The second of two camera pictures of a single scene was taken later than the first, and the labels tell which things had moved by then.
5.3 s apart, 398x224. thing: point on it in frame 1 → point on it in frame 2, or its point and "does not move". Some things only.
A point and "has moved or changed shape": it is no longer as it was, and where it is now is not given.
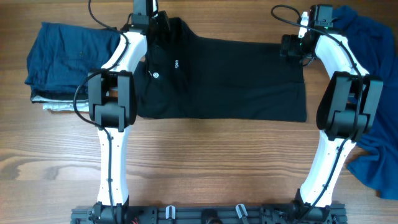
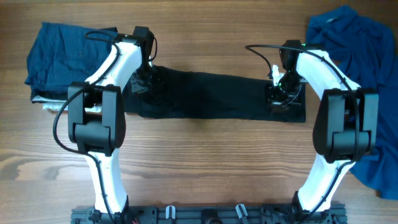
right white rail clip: x=239 y=211 does not move
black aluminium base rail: x=271 y=214 does not move
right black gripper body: x=296 y=46 → x=286 y=91
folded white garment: x=83 y=105 does not move
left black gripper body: x=160 y=23 → x=145 y=76
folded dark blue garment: x=60 y=56 does not move
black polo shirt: x=185 y=76 has moved or changed shape
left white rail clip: x=173 y=211 does not move
